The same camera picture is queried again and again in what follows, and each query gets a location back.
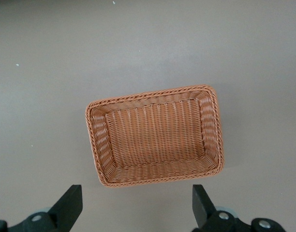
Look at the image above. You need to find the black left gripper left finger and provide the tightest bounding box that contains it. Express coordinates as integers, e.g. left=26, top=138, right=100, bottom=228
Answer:
left=0, top=185, right=83, bottom=232

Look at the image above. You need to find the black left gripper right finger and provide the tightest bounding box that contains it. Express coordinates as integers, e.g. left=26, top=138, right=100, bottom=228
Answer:
left=192, top=185, right=287, bottom=232

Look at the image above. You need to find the brown wicker basket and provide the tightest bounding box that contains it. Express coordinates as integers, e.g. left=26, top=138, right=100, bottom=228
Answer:
left=85, top=84, right=225, bottom=188

